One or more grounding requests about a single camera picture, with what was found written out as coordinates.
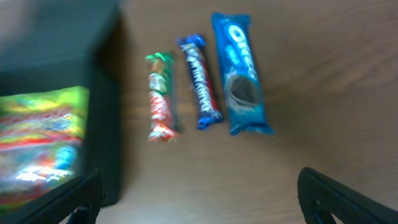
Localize Haribo worms candy bag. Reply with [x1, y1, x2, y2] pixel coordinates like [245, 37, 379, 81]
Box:
[1, 86, 90, 214]

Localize black open gift box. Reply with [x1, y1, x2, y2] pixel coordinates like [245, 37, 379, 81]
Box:
[1, 1, 122, 208]

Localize Dairy Milk chocolate bar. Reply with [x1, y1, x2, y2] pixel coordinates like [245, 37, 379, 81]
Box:
[177, 34, 223, 130]

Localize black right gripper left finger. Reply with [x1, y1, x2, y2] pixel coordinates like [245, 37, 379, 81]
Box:
[1, 170, 103, 224]

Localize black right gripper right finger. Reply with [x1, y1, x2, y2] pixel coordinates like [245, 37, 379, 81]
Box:
[297, 167, 397, 224]

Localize blue Oreo cookie pack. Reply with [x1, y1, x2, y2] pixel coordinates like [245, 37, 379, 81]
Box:
[211, 12, 274, 135]

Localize KitKat Milo bar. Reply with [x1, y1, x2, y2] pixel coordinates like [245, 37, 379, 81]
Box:
[146, 52, 178, 141]

